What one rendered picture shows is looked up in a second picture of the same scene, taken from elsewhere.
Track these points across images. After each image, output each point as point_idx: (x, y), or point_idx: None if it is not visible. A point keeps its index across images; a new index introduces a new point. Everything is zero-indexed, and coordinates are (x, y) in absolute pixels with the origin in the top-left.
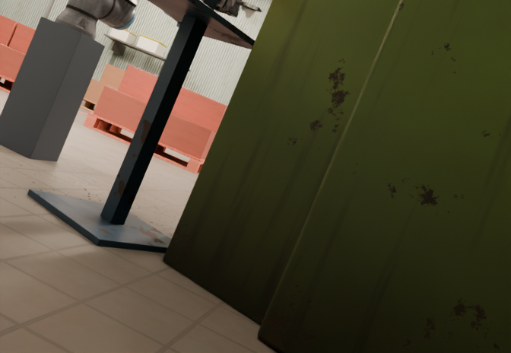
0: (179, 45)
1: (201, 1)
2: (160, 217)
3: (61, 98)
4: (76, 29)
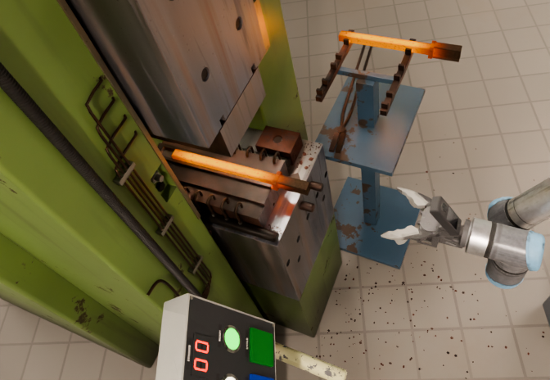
0: None
1: (349, 88)
2: (388, 326)
3: None
4: None
